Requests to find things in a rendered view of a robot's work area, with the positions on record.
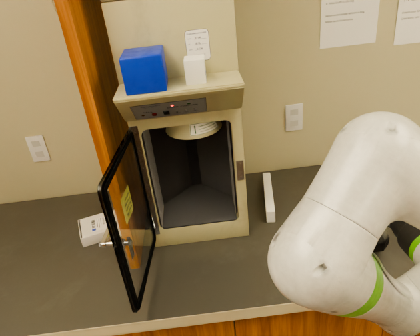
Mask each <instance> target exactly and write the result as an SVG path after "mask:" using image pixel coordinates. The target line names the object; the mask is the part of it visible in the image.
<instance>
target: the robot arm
mask: <svg viewBox="0 0 420 336"><path fill-rule="evenodd" d="M387 227H389V228H391V230H392V231H393V233H394V235H395V236H396V237H397V242H398V244H399V246H400V248H402V250H403V251H404V252H405V253H406V254H407V256H408V257H409V258H410V259H411V260H412V262H414V264H415V266H414V267H412V268H411V269H410V270H408V271H407V272H406V273H404V274H402V275H401V276H400V277H398V278H396V279H394V278H393V277H392V276H391V275H390V274H389V273H388V272H387V271H386V269H385V268H384V266H383V264H382V263H381V261H380V259H379V258H378V256H377V255H376V254H375V253H374V252H373V250H374V248H375V246H376V244H377V242H378V240H379V238H380V237H381V236H382V234H383V232H384V230H385V229H386V228H387ZM267 263H268V268H269V273H270V276H271V278H272V281H273V282H274V284H275V286H276V288H277V289H278V290H279V291H280V292H281V294H282V295H284V296H285V297H286V298H287V299H288V300H290V301H291V302H293V303H295V304H297V305H299V306H302V307H305V308H308V309H311V310H314V311H318V312H322V313H326V314H330V315H336V316H340V317H348V318H357V319H365V320H368V321H370V322H372V323H376V325H378V326H380V327H381V328H382V329H383V330H384V331H386V332H387V333H389V334H391V335H393V336H415V335H417V334H419V333H420V127H419V126H418V125H417V124H416V123H414V122H413V121H412V120H410V119H408V118H406V117H404V116H402V115H400V114H397V113H392V112H387V111H377V112H372V113H366V114H364V115H361V116H359V117H356V118H355V119H353V120H352V121H350V122H348V124H346V126H344V128H342V130H340V132H339V134H338V135H337V136H336V138H335V140H334V142H333V144H332V146H331V148H330V150H329V152H328V154H327V156H326V158H325V160H324V162H323V164H322V166H321V168H320V170H319V171H318V173H317V174H316V176H315V178H314V180H313V182H312V183H311V184H310V186H309V188H308V190H307V191H306V193H305V194H304V196H303V198H302V199H301V200H300V202H299V203H298V204H297V206H296V207H295V208H294V210H293V211H292V212H291V214H290V215H289V216H288V218H287V219H286V220H285V222H284V223H283V224H282V226H281V227H280V228H279V230H278V231H277V232H276V234H275V235H274V237H273V239H272V241H271V244H270V246H269V250H268V256H267Z"/></svg>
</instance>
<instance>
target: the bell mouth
mask: <svg viewBox="0 0 420 336"><path fill-rule="evenodd" d="M221 127H222V122H221V121H212V122H206V123H196V124H190V125H180V126H174V127H166V130H165V131H166V134H168V136H170V137H172V138H175V139H182V140H192V139H200V138H204V137H208V136H210V135H212V134H214V133H216V132H218V130H220V128H221Z"/></svg>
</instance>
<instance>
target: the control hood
mask: <svg viewBox="0 0 420 336"><path fill-rule="evenodd" d="M244 89H245V84H244V82H243V79H242V77H241V75H240V73H239V72H238V70H235V71H225V72H219V73H208V74H207V83H205V84H198V85H186V79H185V77H175V78H169V79H168V85H167V90H166V91H162V92H155V93H145V94H139V95H126V92H125V86H124V84H119V86H118V88H117V91H116V93H115V96H114V98H113V102H114V104H115V106H116V107H117V109H118V110H119V112H120V114H121V115H122V117H123V118H124V120H125V121H126V122H129V121H139V120H146V119H139V120H136V118H135V116H134V114H133V112H132V111H131V109H130V107H133V106H139V105H149V104H156V103H166V102H172V101H182V100H188V99H199V98H205V97H206V104H207V111H205V112H212V111H222V110H228V109H238V108H242V104H243V95H244ZM205 112H199V113H205ZM189 114H195V113H188V114H182V115H189ZM172 116H178V115H172ZM172 116H166V117H172ZM156 118H162V117H156ZM156 118H150V119H156Z"/></svg>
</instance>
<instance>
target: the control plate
mask: <svg viewBox="0 0 420 336"><path fill-rule="evenodd" d="M187 103H191V104H190V105H188V104H187ZM170 105H174V106H173V107H171V106H170ZM194 108H197V109H196V111H195V110H194ZM130 109H131V111H132V112H133V114H134V116H135V118H136V120H139V119H150V118H156V117H166V116H172V115H182V114H188V113H199V112H205V111H207V104H206V97H205V98H199V99H188V100H182V101H172V102H166V103H156V104H149V105H139V106H133V107H130ZM185 109H187V110H188V111H187V112H185ZM176 110H178V113H176V112H175V111H176ZM164 111H169V112H170V114H169V115H164V113H163V112H164ZM152 113H157V115H156V116H152ZM141 115H145V116H144V117H142V116H141Z"/></svg>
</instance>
